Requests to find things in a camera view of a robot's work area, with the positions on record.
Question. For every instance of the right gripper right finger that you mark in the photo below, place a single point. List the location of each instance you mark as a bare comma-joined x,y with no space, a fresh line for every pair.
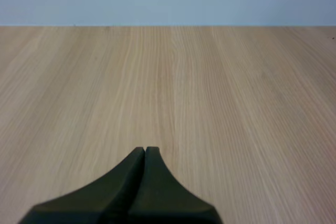
168,197

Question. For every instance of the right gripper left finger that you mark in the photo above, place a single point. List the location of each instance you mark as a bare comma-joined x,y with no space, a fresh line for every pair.
105,197

